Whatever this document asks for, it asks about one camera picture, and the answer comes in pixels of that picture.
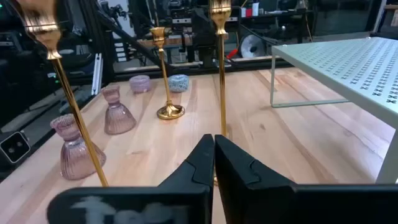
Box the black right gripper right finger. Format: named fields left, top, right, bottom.
left=214, top=134, right=398, bottom=224

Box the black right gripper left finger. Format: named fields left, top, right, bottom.
left=46, top=133, right=215, bottom=224

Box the short gold candlestick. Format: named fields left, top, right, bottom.
left=149, top=26, right=186, bottom=121

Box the pink ribbed glass candle holder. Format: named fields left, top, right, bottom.
left=49, top=113, right=107, bottom=181
left=101, top=85, right=137, bottom=136

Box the blue white patterned candle bowl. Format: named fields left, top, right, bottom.
left=167, top=73, right=190, bottom=93

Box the pink round candle bowl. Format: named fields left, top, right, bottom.
left=129, top=75, right=152, bottom=94

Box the tall gold candlestick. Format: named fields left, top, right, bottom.
left=208, top=0, right=233, bottom=187
left=14, top=0, right=109, bottom=187

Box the white aluminium profile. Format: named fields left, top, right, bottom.
left=91, top=52, right=104, bottom=96

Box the round grey fan disc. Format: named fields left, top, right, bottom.
left=239, top=33, right=267, bottom=59

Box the pale green metal shelf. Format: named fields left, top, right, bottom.
left=269, top=36, right=398, bottom=184

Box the black table edge rail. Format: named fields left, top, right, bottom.
left=113, top=58, right=293, bottom=83

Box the black diagonal frame strut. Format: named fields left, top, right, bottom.
left=93, top=9, right=175, bottom=74

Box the black table-level camera box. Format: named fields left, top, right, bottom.
left=0, top=130, right=31, bottom=164

